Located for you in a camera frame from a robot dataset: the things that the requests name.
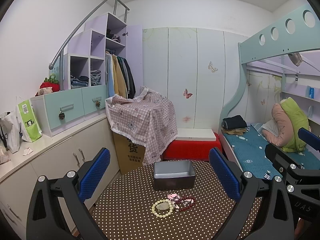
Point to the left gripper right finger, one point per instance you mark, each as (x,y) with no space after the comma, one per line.
(274,219)

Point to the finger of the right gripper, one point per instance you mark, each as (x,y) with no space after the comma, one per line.
(309,138)
(282,159)

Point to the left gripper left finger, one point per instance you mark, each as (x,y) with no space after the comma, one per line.
(45,219)

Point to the pink charm keychain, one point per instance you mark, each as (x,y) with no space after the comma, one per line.
(174,198)

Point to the pink and green quilt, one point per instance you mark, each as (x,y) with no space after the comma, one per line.
(289,119)

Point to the blue patterned mattress sheet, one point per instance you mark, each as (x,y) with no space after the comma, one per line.
(248,151)

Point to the white pillow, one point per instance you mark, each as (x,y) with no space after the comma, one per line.
(270,130)

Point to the folded dark clothes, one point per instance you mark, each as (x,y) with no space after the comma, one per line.
(235,125)

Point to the cream low cabinet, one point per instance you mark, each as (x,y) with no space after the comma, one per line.
(54,157)

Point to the brown polka dot tablecloth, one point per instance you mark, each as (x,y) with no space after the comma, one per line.
(130,208)

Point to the green white paper bag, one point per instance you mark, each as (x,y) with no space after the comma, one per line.
(30,130)

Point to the white plastic bag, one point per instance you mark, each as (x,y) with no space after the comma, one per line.
(10,131)

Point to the cardboard box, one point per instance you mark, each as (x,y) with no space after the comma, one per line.
(130,156)

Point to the red storage stool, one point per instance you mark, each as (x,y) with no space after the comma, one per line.
(191,150)

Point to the teal drawer unit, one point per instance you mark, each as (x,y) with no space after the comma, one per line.
(59,111)

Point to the dark metal tin box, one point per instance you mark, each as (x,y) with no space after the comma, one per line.
(173,175)

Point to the red strawberry plush toy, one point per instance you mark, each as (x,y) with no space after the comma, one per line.
(49,85)

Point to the pink checkered cloth cover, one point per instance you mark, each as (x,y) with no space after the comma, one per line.
(148,120)

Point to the hanging clothes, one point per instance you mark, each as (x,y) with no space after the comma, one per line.
(119,78)

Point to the purple stair shelf unit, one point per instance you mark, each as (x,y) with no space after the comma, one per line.
(86,50)

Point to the teal bunk bed frame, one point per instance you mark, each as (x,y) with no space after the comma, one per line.
(297,31)

